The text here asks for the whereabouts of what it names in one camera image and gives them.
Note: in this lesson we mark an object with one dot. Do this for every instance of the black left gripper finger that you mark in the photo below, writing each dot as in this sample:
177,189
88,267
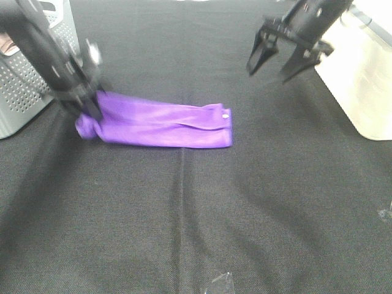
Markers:
74,107
91,107

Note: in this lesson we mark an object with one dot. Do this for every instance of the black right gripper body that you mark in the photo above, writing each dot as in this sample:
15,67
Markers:
305,32

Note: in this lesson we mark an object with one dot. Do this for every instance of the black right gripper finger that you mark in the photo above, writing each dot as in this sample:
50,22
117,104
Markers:
264,47
300,60

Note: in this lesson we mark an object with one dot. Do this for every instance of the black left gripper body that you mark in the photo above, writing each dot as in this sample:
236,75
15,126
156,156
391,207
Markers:
81,82

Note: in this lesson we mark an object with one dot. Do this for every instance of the purple microfiber towel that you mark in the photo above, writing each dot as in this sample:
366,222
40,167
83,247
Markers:
134,121

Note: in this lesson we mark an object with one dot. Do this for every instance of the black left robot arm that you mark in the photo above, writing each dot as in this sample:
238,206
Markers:
28,27

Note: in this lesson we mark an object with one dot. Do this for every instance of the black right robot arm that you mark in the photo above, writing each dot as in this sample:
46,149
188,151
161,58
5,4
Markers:
328,9

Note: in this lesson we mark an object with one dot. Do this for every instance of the grey perforated plastic basket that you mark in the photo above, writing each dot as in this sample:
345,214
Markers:
23,90

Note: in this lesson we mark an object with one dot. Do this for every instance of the white plastic bin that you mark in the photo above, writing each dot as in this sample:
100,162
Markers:
358,72

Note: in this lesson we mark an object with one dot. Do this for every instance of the brown cloth in basket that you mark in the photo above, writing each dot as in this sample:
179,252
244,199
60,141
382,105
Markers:
8,47

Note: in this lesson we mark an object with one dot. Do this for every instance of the black table cloth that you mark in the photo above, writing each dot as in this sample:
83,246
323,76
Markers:
292,207

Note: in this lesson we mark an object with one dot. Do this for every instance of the clear tape piece right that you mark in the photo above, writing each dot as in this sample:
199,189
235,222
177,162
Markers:
385,214

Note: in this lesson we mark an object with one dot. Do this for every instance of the clear tape piece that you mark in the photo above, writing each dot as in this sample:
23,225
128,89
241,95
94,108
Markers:
222,284
385,214

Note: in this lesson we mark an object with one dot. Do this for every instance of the clear tape piece bottom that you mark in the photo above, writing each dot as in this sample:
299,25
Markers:
222,284

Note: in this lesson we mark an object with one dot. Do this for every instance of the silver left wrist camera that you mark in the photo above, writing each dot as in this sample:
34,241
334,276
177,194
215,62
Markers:
93,52

